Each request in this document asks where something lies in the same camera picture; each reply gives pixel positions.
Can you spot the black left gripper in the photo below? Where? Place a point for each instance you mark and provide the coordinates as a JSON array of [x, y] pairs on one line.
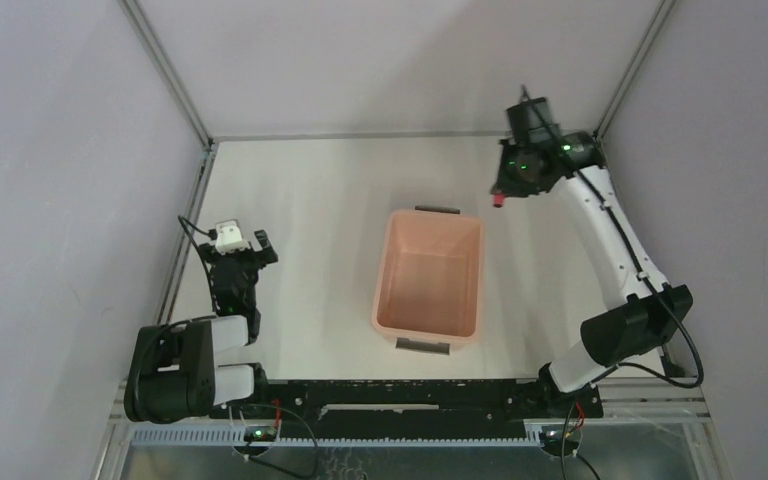
[[241, 258]]

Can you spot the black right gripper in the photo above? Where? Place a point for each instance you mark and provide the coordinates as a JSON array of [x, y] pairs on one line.
[[504, 185]]

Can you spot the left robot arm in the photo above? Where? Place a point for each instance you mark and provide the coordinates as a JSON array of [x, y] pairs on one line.
[[174, 374]]

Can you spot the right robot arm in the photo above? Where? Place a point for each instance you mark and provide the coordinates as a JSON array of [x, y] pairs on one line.
[[643, 310]]

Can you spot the pink plastic bin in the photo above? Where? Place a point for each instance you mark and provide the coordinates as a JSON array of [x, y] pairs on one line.
[[430, 284]]

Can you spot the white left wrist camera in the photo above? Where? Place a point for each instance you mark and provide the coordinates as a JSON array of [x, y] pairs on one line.
[[229, 238]]

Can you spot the left aluminium frame rail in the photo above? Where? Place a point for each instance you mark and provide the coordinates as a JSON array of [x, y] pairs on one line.
[[181, 275]]

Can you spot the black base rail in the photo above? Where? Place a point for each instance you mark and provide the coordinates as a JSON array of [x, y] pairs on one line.
[[407, 410]]

